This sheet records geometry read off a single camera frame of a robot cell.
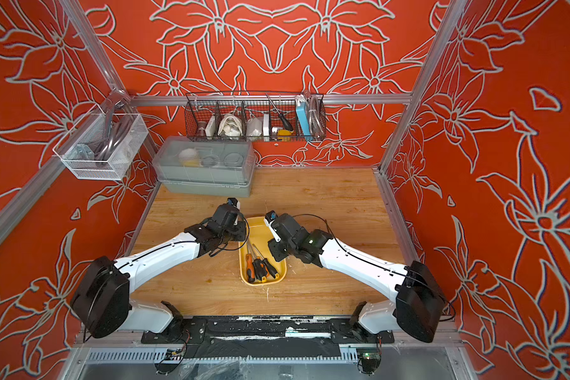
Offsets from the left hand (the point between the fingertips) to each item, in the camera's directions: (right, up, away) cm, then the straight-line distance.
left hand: (245, 225), depth 87 cm
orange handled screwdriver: (+6, -16, -4) cm, 17 cm away
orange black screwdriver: (+2, -15, -4) cm, 15 cm away
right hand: (+9, -5, -9) cm, 14 cm away
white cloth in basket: (-6, +38, +3) cm, 39 cm away
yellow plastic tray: (+5, -4, +3) cm, 7 cm away
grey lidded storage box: (-20, +23, +15) cm, 34 cm away
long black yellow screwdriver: (+11, -17, -4) cm, 20 cm away
